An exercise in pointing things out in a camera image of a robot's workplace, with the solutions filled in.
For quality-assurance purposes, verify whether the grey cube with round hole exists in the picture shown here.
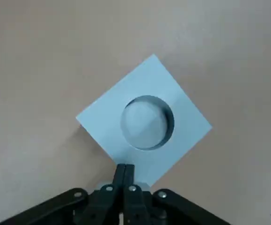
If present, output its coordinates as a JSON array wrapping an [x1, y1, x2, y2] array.
[[75, 53, 213, 188]]

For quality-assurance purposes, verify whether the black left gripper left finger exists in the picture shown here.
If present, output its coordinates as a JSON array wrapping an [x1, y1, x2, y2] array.
[[0, 164, 126, 225]]

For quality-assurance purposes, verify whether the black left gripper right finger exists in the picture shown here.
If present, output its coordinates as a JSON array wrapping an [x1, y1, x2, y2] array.
[[125, 165, 232, 225]]

